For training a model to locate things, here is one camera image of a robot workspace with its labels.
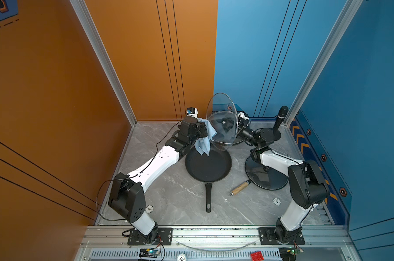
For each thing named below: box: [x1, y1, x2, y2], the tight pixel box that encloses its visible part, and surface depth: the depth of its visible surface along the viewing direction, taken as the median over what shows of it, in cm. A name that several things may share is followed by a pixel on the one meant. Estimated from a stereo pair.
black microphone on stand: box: [269, 105, 289, 141], surface depth 97 cm
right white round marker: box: [272, 197, 282, 206], surface depth 85 cm
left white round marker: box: [145, 204, 155, 214], surface depth 83 cm
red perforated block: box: [250, 250, 265, 261], surface depth 69 cm
